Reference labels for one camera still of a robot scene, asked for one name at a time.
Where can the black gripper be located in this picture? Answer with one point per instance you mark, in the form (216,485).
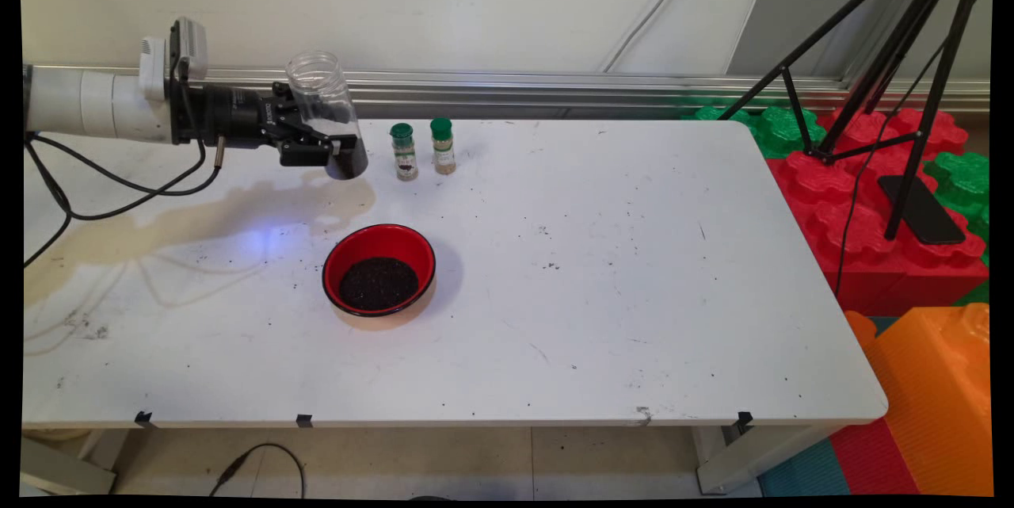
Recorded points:
(230,116)

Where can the clear jar with black seeds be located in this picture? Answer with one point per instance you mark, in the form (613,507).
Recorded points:
(348,167)

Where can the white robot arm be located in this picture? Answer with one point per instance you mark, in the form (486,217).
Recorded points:
(95,104)

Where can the green-capped dark spice bottle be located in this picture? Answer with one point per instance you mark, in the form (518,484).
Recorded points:
(405,163)

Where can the red bowl with black rim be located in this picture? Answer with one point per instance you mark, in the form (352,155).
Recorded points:
(348,246)

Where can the green-capped tan spice bottle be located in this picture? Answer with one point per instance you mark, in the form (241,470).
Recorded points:
(444,153)

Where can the black seeds pile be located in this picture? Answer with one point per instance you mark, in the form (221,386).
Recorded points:
(379,284)

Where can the black tape clip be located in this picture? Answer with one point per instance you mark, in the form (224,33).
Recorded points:
(304,420)
(144,418)
(744,422)

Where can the green foam brick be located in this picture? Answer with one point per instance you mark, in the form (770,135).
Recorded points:
(780,131)
(962,179)

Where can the white table leg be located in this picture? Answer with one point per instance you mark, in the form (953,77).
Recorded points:
(737,464)

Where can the red foam brick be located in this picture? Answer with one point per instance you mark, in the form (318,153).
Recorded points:
(871,278)

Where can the teal floor mat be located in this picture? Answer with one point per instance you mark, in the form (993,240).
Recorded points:
(808,476)

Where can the large black tripod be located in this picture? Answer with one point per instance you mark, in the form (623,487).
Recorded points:
(920,142)

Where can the black flat slab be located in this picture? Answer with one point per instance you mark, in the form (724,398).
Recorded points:
(923,215)

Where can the red floor mat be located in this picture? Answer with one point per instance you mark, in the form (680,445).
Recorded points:
(871,460)

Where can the orange foam brick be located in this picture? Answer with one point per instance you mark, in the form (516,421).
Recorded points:
(935,397)

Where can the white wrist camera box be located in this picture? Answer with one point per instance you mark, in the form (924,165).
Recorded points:
(190,44)

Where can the aluminium rail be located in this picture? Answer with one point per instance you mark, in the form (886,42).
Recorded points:
(554,88)

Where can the white table frame bar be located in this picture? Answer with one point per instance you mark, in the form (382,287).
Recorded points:
(55,472)

